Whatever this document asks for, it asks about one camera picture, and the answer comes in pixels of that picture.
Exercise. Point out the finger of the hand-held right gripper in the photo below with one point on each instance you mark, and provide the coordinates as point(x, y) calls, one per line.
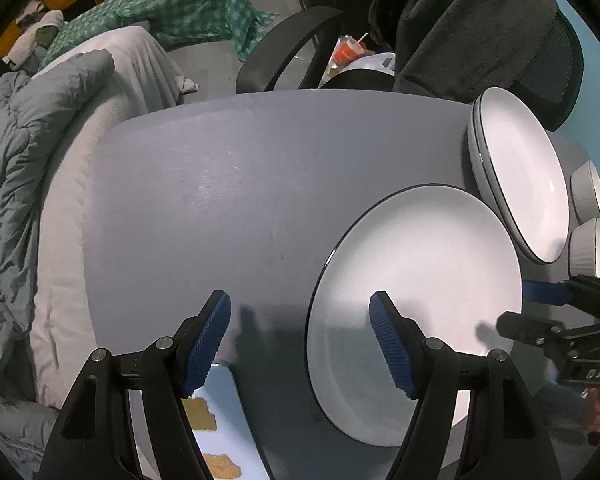
point(525, 327)
point(545, 292)

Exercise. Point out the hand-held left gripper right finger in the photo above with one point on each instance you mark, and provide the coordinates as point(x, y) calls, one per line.
point(392, 345)

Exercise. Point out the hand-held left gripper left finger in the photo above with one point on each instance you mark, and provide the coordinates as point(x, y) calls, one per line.
point(207, 345)

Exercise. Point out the white ribbed bowl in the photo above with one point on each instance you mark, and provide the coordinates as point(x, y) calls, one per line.
point(582, 247)
point(587, 190)

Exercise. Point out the white plate with black rim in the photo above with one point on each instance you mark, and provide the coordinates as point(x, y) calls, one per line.
point(420, 260)
point(471, 155)

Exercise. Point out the stack of white plates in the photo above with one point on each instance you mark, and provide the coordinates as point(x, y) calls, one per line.
point(525, 170)

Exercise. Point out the light blue printed sheet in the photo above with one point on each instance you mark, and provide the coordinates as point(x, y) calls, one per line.
point(240, 410)

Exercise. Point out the grey quilted duvet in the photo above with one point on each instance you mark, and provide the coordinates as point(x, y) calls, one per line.
point(10, 210)

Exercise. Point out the dark grey fleece garment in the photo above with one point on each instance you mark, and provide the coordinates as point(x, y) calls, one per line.
point(455, 25)

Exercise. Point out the beige blanket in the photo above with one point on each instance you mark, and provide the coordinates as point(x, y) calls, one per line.
point(120, 75)

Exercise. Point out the orange drink cup with straw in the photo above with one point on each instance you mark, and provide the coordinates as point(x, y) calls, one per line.
point(347, 52)

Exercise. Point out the black mesh office chair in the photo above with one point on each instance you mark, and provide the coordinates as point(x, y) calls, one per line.
point(280, 40)

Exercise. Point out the green checkered cloth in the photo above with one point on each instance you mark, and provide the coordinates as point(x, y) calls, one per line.
point(180, 10)

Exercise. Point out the pile of clothes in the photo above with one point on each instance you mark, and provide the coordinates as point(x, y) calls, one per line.
point(40, 30)

